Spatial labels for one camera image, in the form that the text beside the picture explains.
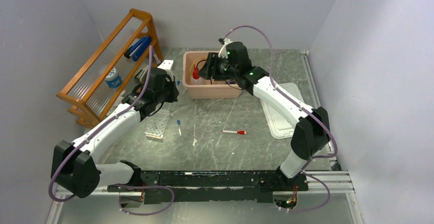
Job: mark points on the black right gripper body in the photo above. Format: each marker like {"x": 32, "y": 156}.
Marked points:
{"x": 221, "y": 68}

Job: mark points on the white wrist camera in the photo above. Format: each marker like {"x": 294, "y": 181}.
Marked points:
{"x": 223, "y": 53}
{"x": 168, "y": 66}

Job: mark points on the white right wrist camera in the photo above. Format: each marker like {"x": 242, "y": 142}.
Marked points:
{"x": 223, "y": 53}

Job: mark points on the clear test tube rack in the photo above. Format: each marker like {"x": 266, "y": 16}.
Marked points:
{"x": 156, "y": 125}

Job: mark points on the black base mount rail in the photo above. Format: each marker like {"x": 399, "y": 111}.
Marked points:
{"x": 262, "y": 186}

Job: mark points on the blue stapler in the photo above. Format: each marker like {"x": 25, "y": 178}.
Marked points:
{"x": 136, "y": 50}

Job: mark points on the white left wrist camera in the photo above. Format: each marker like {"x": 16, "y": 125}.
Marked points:
{"x": 168, "y": 66}

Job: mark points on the orange wooden rack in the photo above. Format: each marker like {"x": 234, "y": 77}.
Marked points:
{"x": 87, "y": 92}

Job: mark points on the glass dropper blue fittings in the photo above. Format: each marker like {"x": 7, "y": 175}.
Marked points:
{"x": 179, "y": 127}

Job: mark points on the pink plastic bin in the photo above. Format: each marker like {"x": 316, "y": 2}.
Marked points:
{"x": 208, "y": 89}

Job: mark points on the white bottle red cap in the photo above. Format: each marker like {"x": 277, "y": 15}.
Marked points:
{"x": 195, "y": 78}

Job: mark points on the white plastic lid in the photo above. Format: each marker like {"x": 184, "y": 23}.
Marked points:
{"x": 278, "y": 125}

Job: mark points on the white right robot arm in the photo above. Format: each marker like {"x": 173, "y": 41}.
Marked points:
{"x": 311, "y": 125}

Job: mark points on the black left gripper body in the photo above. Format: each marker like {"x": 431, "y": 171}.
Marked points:
{"x": 168, "y": 94}

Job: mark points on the red white marker pen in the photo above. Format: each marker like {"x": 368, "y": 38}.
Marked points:
{"x": 239, "y": 132}

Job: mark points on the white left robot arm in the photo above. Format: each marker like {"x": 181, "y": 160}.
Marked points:
{"x": 74, "y": 165}

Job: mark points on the blue white round container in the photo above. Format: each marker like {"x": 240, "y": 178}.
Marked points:
{"x": 113, "y": 78}

